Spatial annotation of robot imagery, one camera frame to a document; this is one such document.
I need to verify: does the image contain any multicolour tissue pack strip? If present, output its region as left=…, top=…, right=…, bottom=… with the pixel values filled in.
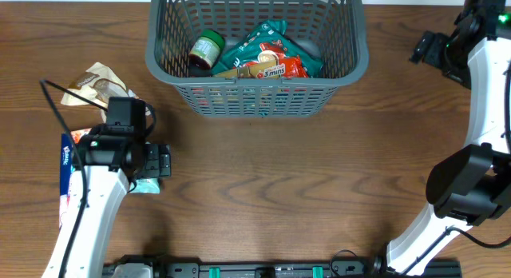
left=59, top=133, right=74, bottom=228

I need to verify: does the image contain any green lidded jar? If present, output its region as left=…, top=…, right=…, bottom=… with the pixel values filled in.
left=188, top=29, right=225, bottom=70

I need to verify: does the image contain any red yellow spaghetti packet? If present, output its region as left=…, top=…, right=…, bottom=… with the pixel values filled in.
left=216, top=58, right=308, bottom=79

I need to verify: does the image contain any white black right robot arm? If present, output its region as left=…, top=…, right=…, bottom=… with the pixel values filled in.
left=370, top=0, right=510, bottom=277

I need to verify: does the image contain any green instant coffee bag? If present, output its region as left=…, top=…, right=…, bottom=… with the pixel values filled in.
left=212, top=20, right=323, bottom=78

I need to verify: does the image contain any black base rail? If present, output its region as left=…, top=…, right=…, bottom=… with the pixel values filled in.
left=101, top=253, right=462, bottom=278

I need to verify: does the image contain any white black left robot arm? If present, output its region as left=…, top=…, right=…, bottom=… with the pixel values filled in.
left=43, top=97, right=172, bottom=277

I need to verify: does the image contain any mint green snack bar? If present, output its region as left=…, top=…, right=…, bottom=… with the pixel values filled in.
left=129, top=178, right=160, bottom=194

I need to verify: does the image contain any grey plastic lattice basket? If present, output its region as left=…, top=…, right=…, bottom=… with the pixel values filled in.
left=145, top=0, right=369, bottom=117

